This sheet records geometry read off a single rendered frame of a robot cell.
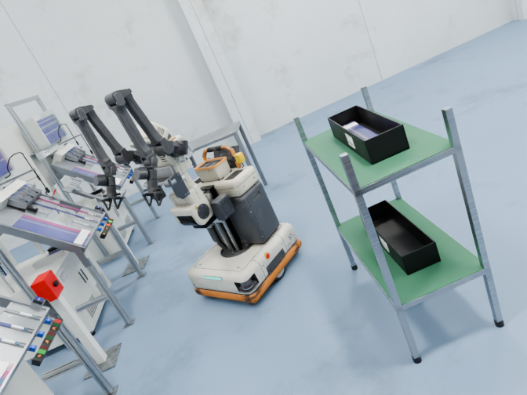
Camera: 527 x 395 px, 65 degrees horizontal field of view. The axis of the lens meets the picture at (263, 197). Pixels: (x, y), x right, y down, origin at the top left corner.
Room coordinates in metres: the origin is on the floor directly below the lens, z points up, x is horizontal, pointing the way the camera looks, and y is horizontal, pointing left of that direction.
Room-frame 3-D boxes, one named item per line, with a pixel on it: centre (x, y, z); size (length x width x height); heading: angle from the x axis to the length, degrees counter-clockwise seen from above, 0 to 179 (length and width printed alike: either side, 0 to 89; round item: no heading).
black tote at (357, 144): (1.88, -0.57, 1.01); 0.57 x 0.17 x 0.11; 178
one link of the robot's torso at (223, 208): (2.64, 0.40, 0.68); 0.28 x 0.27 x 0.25; 45
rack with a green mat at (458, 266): (1.89, -0.56, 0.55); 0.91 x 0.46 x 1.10; 179
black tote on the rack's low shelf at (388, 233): (1.89, -0.56, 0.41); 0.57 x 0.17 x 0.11; 179
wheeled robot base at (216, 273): (2.80, 0.32, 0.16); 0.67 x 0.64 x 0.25; 135
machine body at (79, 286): (3.30, 1.99, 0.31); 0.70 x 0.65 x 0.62; 179
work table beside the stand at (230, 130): (4.40, 0.27, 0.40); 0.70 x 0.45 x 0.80; 79
